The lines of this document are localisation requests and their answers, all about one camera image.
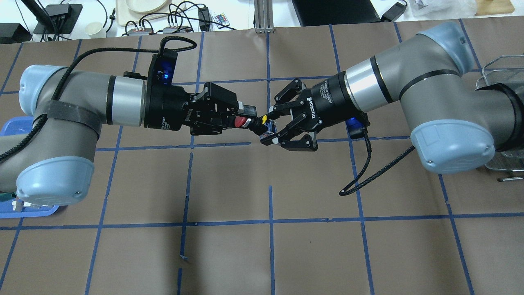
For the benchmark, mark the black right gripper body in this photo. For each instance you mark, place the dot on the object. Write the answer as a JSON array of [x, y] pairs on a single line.
[[327, 97]]

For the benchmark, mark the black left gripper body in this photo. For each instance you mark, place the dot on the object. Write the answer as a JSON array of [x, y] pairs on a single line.
[[168, 108]]

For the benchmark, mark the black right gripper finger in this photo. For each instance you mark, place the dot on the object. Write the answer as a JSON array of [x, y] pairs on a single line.
[[291, 100], [290, 137]]

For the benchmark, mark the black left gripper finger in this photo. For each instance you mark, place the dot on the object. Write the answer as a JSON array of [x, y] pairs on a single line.
[[201, 128], [245, 110]]

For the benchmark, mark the red emergency stop button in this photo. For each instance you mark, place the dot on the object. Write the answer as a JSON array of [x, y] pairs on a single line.
[[261, 126]]

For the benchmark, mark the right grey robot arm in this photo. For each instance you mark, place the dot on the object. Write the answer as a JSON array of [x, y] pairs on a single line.
[[452, 128]]

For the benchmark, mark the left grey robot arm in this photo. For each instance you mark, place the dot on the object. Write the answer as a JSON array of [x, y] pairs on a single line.
[[56, 166]]

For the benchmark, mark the black laptop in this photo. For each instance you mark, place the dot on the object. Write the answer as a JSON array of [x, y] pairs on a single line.
[[334, 12]]

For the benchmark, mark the beige tray with plates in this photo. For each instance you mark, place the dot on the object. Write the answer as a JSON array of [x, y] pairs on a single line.
[[127, 10]]

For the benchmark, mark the white paper cup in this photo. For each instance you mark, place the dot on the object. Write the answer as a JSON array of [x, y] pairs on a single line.
[[95, 30]]

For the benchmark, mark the black power adapter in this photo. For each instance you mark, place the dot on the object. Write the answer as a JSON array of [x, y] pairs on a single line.
[[394, 12]]

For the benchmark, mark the clear plastic bag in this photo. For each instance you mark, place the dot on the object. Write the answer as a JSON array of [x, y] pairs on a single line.
[[442, 9]]

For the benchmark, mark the blue plastic tray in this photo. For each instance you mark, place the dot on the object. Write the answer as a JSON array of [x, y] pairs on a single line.
[[12, 132]]

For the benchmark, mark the wooden board stand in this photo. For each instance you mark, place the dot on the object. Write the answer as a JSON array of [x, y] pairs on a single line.
[[494, 7]]

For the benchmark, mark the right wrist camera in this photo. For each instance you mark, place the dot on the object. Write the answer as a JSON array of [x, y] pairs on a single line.
[[357, 127]]

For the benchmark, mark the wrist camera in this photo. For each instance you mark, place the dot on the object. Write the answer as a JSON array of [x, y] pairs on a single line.
[[357, 127], [162, 67]]

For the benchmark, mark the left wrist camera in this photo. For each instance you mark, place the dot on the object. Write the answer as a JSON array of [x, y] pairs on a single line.
[[162, 67]]

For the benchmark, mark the aluminium frame post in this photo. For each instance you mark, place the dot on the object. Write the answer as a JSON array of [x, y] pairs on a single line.
[[263, 16]]

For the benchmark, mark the metal wire shelf tray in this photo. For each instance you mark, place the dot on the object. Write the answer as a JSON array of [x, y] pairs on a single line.
[[504, 75]]

